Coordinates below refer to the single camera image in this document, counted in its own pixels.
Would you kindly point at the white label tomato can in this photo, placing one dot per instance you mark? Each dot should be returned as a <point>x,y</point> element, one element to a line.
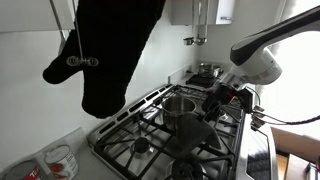
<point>63,163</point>

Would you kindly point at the hanging steel ladle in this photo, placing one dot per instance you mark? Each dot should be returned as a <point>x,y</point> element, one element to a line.
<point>201,36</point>

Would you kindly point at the red label tomato can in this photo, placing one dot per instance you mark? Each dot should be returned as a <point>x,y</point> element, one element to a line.
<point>23,171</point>

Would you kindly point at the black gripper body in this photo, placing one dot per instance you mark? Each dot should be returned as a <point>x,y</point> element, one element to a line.
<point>226,93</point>

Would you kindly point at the stainless gas stove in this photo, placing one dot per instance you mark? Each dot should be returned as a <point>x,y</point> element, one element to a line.
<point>133,133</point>

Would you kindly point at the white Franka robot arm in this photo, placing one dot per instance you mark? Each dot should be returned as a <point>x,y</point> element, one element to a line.
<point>260,66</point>

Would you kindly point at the gray cloth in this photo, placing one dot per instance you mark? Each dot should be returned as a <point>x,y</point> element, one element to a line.
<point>195,135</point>

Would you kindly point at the black portable cooktop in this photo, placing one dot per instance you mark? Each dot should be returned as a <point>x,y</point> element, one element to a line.
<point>201,80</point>

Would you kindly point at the hanging metal coil whisk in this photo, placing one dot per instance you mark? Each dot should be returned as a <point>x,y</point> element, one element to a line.
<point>81,61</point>

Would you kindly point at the wooden furniture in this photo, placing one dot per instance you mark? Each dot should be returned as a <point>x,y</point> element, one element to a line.
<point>293,143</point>

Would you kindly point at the black oven mitt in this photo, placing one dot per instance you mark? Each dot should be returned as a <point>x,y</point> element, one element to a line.
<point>110,50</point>

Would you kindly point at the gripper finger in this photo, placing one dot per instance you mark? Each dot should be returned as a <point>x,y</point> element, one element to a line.
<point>213,114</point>
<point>209,102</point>

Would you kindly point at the black burner cap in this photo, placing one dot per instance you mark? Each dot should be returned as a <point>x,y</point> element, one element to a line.
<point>141,145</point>
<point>224,116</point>

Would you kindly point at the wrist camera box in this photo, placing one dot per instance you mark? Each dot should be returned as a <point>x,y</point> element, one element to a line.
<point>245,99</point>

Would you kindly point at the silver stove knob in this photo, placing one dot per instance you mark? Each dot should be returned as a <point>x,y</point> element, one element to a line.
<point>257,124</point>
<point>257,116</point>
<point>259,108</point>

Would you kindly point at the hanging steel measuring cup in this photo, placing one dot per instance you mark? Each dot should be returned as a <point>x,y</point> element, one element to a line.
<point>188,41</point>

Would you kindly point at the small steel saucepan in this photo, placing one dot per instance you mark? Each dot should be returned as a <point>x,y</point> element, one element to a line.
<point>209,70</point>

